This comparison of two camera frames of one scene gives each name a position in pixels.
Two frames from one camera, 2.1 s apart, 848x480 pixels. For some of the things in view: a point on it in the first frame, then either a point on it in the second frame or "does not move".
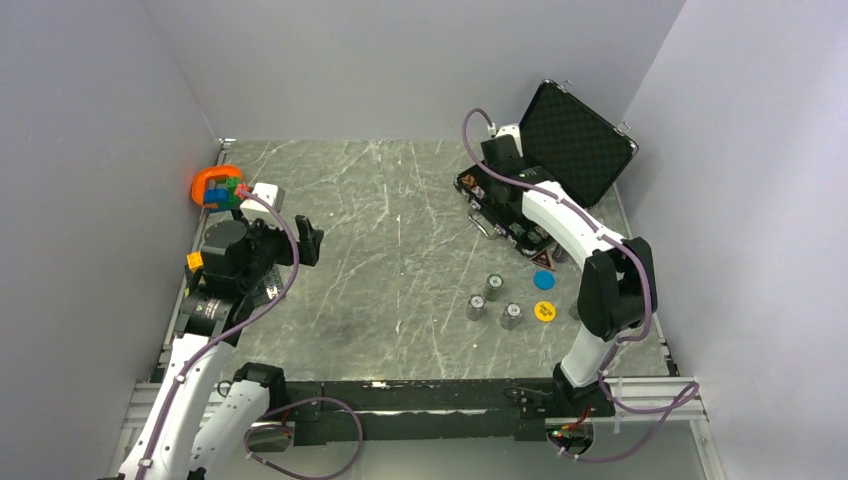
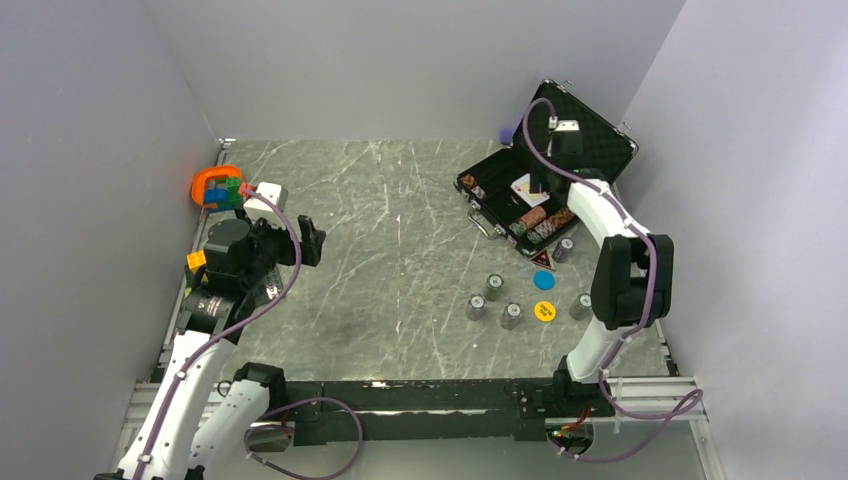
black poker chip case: [565, 141] does not move
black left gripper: [309, 239] does not move
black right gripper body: [491, 186] -> [536, 180]
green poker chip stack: [493, 287] does not move
